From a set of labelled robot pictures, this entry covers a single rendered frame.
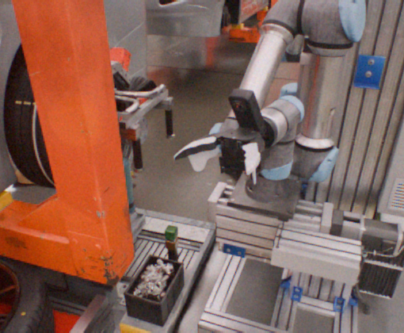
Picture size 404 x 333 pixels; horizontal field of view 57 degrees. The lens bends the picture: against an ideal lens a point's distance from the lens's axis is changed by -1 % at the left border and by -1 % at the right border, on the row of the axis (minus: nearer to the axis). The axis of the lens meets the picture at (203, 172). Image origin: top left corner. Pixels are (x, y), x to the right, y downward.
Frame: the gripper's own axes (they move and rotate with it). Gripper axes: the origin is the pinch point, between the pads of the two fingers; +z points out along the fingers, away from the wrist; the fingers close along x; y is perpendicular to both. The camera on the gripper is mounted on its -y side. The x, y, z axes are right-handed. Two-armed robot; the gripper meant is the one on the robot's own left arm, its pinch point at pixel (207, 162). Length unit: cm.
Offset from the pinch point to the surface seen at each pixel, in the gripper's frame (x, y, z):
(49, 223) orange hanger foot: 77, 41, -7
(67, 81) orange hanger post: 50, -9, -11
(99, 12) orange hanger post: 48, -23, -25
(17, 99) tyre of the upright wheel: 110, 5, -27
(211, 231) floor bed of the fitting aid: 80, 108, -100
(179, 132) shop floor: 195, 103, -216
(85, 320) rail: 65, 77, -1
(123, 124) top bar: 72, 18, -45
